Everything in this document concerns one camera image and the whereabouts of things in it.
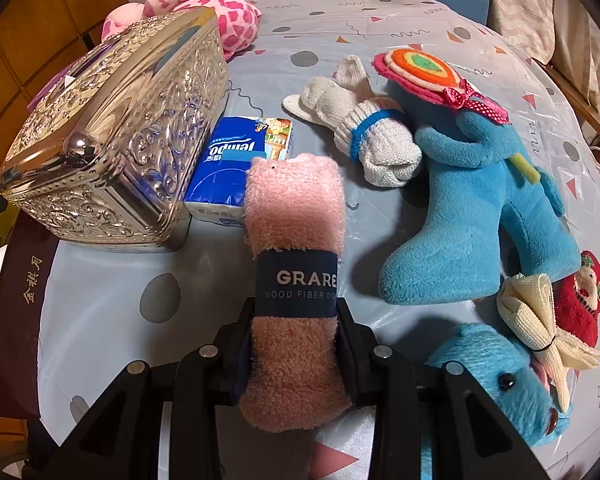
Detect pink printed white bedding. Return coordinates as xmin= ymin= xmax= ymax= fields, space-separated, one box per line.
xmin=487 ymin=0 xmax=600 ymax=117

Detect blue tissue pack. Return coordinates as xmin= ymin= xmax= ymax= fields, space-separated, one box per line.
xmin=184 ymin=116 xmax=295 ymax=229

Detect white rolled socks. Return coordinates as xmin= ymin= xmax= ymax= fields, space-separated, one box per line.
xmin=282 ymin=55 xmax=424 ymax=189

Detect cream cloth bow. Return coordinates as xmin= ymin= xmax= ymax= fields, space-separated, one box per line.
xmin=497 ymin=273 xmax=600 ymax=411

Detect pink towel dark band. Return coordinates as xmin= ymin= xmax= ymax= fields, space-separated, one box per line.
xmin=239 ymin=152 xmax=354 ymax=434

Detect ornate silver metal box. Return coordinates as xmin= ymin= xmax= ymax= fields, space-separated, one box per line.
xmin=0 ymin=10 xmax=231 ymax=253

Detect dark maroon box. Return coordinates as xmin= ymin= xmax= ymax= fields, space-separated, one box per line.
xmin=0 ymin=220 xmax=61 ymax=421

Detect pink spotted plush toy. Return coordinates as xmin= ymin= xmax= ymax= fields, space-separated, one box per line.
xmin=101 ymin=0 xmax=262 ymax=59

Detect small blue plush pink cape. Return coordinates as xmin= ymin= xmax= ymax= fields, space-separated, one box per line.
xmin=426 ymin=322 xmax=574 ymax=449

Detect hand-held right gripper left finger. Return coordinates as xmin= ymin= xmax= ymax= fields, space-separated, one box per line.
xmin=45 ymin=297 xmax=256 ymax=480

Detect large blue plush with lollipop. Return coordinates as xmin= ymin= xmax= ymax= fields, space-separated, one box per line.
xmin=372 ymin=49 xmax=582 ymax=307

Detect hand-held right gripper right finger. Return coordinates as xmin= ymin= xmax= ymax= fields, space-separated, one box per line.
xmin=332 ymin=297 xmax=551 ymax=480

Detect red christmas sock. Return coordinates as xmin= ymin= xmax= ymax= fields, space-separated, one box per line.
xmin=552 ymin=250 xmax=600 ymax=349

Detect light blue patterned tablecloth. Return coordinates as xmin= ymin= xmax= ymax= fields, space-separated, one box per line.
xmin=36 ymin=0 xmax=600 ymax=480

